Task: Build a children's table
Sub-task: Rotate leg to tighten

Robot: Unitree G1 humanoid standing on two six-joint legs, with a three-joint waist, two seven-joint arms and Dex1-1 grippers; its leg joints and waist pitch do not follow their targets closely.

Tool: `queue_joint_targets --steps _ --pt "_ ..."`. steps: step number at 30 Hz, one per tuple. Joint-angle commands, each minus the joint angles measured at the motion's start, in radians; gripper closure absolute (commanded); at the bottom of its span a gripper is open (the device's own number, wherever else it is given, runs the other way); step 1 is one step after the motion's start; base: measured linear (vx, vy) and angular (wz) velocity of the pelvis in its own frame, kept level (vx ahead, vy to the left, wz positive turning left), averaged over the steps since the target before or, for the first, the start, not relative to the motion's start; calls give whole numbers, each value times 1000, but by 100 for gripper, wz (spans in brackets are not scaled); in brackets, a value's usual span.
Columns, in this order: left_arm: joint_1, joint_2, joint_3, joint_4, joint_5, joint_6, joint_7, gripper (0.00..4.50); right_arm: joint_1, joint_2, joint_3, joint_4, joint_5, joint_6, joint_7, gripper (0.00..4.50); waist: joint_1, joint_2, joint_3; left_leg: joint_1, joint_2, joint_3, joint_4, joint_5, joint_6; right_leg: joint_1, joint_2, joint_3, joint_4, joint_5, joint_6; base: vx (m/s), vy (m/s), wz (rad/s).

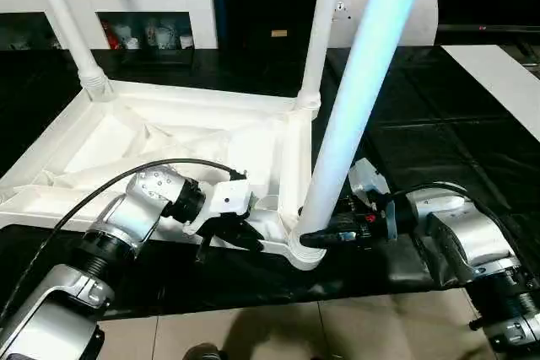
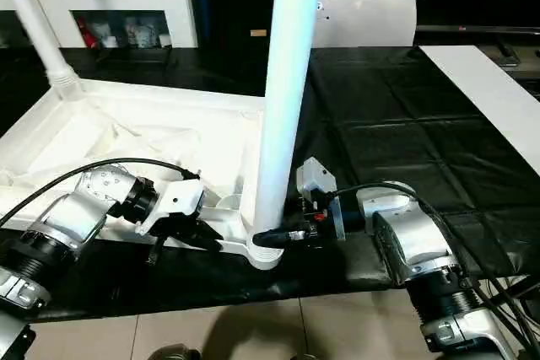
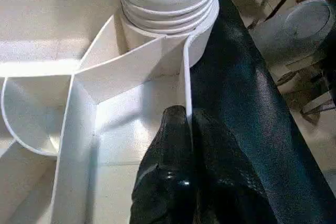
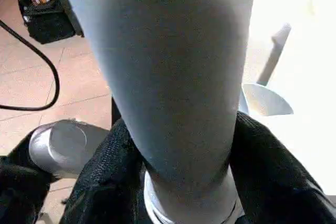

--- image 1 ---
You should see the white plastic table leg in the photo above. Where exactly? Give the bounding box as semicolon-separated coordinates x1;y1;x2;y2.
297;0;343;110
290;0;434;251
29;0;115;102

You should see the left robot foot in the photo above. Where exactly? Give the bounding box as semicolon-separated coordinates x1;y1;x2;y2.
185;345;224;360

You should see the white side table board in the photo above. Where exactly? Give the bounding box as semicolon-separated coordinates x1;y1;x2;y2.
442;44;540;142

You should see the white plastic chair shell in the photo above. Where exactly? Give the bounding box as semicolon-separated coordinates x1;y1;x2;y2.
332;0;440;48

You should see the red packet in cabinet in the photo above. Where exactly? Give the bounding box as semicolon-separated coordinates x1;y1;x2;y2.
103;22;119;50

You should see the black flat monitor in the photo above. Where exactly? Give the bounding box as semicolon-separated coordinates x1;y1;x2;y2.
438;24;540;33

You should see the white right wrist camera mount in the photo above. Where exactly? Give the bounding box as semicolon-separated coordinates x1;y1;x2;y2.
348;159;397;243

